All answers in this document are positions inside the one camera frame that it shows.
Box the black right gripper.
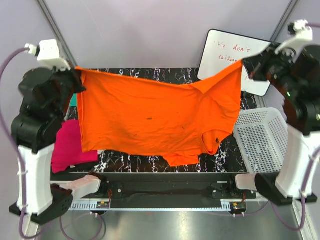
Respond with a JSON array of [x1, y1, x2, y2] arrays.
[[241, 40, 301, 96]]

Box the orange t shirt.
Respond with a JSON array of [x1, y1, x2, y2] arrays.
[[77, 61, 243, 167]]

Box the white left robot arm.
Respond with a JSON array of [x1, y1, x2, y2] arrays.
[[9, 39, 108, 226]]

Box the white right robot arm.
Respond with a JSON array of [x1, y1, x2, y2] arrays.
[[227, 19, 320, 206]]

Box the folded magenta t shirt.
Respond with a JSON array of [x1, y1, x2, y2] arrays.
[[51, 119, 98, 174]]

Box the white perforated plastic basket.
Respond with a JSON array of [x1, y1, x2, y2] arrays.
[[233, 107, 288, 174]]

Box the white whiteboard with red writing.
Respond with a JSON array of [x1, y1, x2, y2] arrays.
[[197, 29, 273, 97]]

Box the folded black t shirt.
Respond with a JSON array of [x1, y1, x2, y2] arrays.
[[51, 161, 98, 176]]

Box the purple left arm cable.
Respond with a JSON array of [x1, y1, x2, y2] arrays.
[[0, 47, 106, 240]]

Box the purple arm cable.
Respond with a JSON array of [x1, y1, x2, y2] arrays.
[[0, 47, 106, 240], [264, 21, 320, 231]]

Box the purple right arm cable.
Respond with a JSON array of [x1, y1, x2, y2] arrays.
[[264, 21, 320, 231]]

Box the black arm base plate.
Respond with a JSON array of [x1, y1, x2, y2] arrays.
[[79, 172, 257, 210]]

